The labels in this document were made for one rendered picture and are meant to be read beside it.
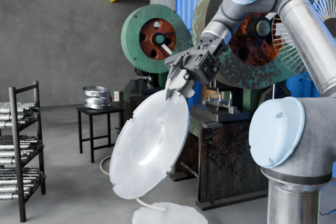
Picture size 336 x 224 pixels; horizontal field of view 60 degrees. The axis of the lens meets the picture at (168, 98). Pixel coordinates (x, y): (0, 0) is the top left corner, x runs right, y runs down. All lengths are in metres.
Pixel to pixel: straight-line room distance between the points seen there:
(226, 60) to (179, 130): 1.34
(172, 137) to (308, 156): 0.29
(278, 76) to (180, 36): 1.80
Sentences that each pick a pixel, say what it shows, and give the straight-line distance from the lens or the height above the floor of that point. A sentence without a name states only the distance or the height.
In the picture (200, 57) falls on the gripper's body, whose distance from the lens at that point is 0.75.
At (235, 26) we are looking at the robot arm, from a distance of 0.84.
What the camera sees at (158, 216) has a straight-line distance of 1.91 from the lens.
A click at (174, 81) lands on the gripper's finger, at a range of 0.74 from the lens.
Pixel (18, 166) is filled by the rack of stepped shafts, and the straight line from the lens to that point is 2.26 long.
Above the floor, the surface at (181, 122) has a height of 1.02.
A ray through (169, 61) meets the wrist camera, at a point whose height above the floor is 1.15.
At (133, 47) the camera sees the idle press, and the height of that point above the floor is 1.23.
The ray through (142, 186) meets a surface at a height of 0.88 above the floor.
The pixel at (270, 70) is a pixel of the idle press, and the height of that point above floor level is 1.05.
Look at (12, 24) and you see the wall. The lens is 6.92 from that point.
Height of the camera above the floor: 1.17
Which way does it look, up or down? 9 degrees down
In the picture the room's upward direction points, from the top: straight up
